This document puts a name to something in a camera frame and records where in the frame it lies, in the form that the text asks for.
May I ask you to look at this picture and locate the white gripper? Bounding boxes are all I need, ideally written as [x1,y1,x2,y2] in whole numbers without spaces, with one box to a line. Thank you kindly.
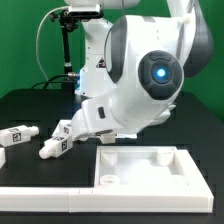
[71,96,138,140]

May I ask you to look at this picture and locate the white square tabletop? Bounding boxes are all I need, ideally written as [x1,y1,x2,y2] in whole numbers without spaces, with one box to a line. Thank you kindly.
[94,146,200,186]

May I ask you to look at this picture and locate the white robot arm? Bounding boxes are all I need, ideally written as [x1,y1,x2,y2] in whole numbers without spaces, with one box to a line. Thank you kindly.
[71,0,214,140]

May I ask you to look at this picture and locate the paper sheet with markers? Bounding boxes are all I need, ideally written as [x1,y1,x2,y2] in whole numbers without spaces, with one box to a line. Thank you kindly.
[52,120,72,136]

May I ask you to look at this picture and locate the white block at left edge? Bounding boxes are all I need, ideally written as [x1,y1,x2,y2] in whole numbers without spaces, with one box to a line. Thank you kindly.
[0,148,6,169]

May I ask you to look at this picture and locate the white L-shaped fence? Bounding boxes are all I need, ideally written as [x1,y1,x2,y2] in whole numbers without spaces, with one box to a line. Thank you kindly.
[0,149,214,214]

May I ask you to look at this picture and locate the black cable at base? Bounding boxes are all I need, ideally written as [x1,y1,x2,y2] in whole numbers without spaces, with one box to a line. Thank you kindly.
[31,74,80,90]

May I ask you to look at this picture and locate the white cable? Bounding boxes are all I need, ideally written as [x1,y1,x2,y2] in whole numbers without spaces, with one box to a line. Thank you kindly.
[35,5,70,82]

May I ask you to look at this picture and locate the black camera on stand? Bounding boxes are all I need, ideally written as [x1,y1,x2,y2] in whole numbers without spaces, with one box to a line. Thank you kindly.
[44,5,103,89]

